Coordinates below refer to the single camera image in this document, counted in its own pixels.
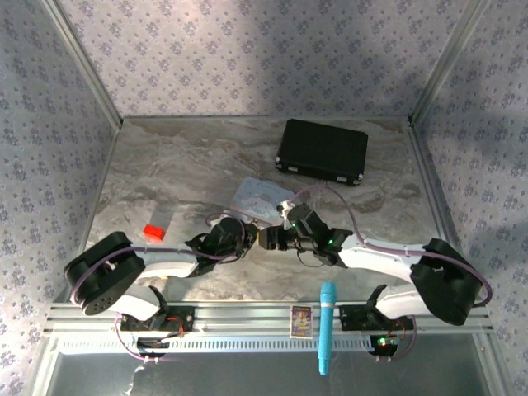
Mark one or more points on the blue toy microphone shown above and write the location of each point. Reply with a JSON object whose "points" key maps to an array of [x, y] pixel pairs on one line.
{"points": [[326, 321]]}

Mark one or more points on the black hard case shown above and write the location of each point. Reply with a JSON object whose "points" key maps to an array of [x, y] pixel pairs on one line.
{"points": [[323, 150]]}

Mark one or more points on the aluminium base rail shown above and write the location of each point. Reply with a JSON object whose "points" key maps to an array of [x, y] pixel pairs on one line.
{"points": [[247, 319]]}

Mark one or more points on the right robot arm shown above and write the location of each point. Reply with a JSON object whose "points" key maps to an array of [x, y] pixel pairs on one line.
{"points": [[379, 257]]}

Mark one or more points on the red block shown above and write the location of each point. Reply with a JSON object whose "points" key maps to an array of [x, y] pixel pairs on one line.
{"points": [[154, 232]]}

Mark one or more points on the aluminium frame side rail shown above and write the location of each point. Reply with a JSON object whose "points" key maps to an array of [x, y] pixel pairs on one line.
{"points": [[435, 181], [101, 181]]}

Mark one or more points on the aluminium frame post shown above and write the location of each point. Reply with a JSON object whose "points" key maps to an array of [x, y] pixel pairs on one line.
{"points": [[86, 66], [445, 66]]}

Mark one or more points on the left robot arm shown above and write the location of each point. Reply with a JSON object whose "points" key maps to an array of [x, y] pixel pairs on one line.
{"points": [[165, 260]]}

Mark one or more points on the small picture card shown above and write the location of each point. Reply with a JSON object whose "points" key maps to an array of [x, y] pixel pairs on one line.
{"points": [[300, 321]]}

